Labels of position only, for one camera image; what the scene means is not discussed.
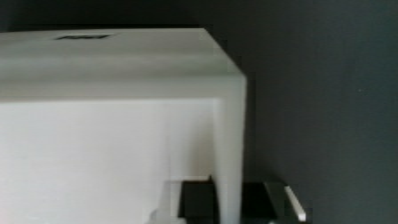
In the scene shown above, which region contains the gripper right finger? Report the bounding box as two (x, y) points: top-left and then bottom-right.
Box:
(241, 182), (308, 224)

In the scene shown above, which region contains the white drawer cabinet box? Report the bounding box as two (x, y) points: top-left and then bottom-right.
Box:
(0, 28), (246, 224)

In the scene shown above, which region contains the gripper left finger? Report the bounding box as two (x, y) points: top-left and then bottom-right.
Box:
(177, 178), (218, 224)

